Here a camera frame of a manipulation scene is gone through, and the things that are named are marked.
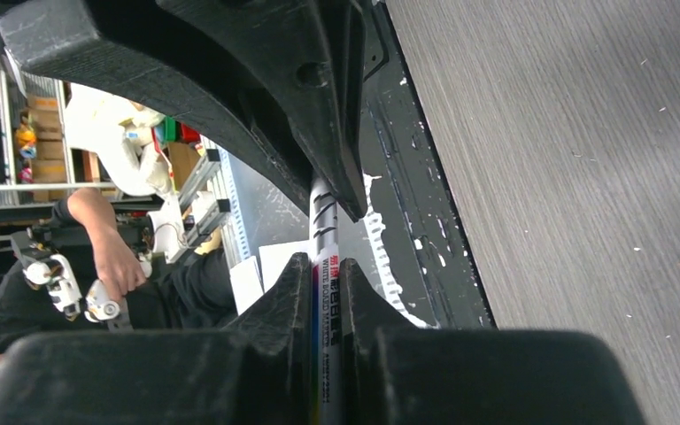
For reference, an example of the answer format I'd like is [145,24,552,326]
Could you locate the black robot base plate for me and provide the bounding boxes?
[359,1,496,328]

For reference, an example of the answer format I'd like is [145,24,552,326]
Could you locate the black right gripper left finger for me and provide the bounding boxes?
[0,253,313,424]

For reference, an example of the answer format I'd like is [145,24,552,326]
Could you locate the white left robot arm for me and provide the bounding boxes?
[0,1,370,220]

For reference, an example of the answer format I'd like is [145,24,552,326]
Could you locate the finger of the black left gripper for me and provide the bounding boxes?
[0,1,369,220]

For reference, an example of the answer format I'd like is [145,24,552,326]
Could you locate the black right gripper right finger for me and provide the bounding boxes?
[339,259,645,424]

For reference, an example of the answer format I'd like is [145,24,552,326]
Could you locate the person in black shirt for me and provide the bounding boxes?
[0,188,236,359]

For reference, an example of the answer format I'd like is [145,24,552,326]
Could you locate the pink whiteboard marker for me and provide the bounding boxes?
[309,176,344,424]

